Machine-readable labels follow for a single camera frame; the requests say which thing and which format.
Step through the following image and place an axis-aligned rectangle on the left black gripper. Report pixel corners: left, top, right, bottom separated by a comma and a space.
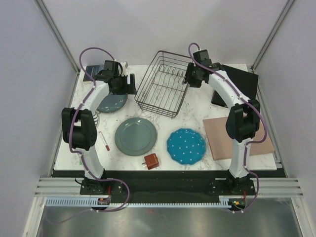
112, 74, 137, 95

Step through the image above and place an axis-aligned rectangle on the wire dish rack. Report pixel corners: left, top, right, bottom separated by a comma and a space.
135, 50, 191, 119

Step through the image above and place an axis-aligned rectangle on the grey-green round plate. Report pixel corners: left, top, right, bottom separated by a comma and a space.
115, 118, 158, 156

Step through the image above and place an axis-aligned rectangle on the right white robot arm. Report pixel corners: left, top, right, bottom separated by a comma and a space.
183, 49, 265, 195

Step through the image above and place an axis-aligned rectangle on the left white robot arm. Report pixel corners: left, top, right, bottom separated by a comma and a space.
61, 60, 137, 195

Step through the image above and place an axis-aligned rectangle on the dark teal floral plate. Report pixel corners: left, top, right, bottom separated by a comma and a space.
97, 93, 128, 113

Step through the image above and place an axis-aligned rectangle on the dark blue book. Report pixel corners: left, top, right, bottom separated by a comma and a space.
82, 65, 104, 84

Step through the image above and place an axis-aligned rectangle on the white striped plate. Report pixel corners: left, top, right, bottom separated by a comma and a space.
93, 111, 100, 127

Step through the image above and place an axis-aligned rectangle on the black board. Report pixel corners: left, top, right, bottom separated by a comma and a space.
221, 65, 259, 100

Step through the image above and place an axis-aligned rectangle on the blue polka dot plate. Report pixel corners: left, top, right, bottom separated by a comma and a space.
166, 128, 206, 165

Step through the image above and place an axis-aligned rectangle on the red tipped tube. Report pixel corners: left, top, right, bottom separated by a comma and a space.
99, 131, 110, 152

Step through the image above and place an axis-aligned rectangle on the pink board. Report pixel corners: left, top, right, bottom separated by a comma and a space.
203, 117, 275, 161

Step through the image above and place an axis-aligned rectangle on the red cube power adapter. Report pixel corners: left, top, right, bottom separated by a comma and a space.
142, 153, 159, 170

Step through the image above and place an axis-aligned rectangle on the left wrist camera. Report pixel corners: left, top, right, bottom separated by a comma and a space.
118, 61, 128, 76

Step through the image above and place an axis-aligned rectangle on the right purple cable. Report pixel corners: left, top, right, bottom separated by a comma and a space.
189, 43, 269, 214

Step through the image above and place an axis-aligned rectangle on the purple cable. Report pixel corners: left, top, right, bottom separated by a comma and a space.
45, 46, 131, 225
189, 43, 269, 214

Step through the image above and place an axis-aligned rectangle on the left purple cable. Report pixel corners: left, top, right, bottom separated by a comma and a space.
45, 46, 131, 225

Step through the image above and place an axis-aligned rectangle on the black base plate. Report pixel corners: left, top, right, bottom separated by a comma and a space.
52, 168, 285, 202

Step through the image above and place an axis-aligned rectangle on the white slotted cable duct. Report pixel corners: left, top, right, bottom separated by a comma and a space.
45, 197, 232, 208

